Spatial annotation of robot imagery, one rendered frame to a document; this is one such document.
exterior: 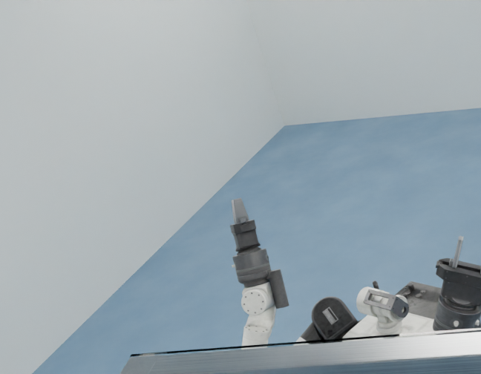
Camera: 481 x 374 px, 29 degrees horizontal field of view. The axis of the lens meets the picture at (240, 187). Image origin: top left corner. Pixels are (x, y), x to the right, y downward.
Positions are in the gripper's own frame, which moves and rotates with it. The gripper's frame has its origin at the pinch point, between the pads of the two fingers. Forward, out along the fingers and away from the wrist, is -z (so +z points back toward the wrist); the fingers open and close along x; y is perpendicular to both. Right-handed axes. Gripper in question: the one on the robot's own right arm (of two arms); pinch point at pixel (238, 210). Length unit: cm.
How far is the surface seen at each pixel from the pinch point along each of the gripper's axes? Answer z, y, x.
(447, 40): -79, -211, -388
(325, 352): 24, 2, 93
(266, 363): 24, 11, 90
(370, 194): 11, -120, -341
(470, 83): -46, -223, -394
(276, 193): -3, -70, -392
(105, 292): 31, 55, -338
